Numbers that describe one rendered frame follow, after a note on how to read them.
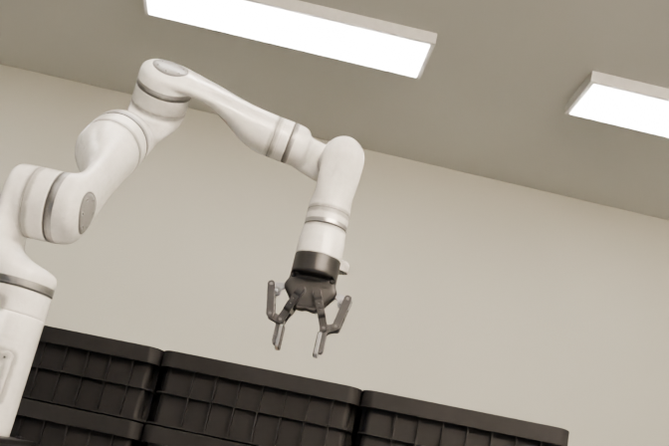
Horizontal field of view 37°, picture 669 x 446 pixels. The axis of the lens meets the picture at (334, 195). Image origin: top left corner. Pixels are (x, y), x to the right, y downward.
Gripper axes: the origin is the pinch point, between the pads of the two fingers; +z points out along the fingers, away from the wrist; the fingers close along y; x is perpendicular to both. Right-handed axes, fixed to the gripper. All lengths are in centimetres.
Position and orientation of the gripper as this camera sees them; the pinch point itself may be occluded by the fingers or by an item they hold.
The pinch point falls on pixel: (298, 343)
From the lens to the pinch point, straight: 156.2
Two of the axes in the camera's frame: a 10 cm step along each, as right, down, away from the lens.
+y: 9.8, 1.8, -1.3
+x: 0.5, 3.6, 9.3
